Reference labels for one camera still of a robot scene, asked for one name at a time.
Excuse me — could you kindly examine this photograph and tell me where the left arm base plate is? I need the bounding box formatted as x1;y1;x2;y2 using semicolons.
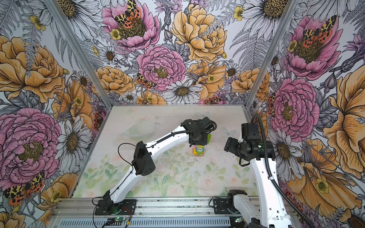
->
94;199;137;216

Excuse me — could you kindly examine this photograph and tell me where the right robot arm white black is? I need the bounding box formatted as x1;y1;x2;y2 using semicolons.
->
224;123;292;228

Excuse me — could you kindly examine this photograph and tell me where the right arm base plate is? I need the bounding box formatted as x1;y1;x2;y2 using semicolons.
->
212;198;232;215

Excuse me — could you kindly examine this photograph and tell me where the aluminium corner post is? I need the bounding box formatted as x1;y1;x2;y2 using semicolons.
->
45;1;113;111
245;0;300;110

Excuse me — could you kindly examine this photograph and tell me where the right aluminium corner post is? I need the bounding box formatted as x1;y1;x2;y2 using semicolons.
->
245;0;300;110

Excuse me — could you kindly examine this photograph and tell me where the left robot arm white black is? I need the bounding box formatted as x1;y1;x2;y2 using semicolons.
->
96;117;217;212

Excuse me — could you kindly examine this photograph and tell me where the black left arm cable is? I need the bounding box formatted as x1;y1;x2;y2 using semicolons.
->
92;119;217;206

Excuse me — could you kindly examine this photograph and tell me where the aluminium front rail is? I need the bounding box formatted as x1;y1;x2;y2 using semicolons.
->
48;196;303;228

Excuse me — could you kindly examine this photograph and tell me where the left aluminium corner post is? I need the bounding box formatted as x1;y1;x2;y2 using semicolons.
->
45;1;113;111

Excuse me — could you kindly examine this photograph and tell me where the green owl number toy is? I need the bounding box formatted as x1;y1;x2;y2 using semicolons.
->
194;145;204;157

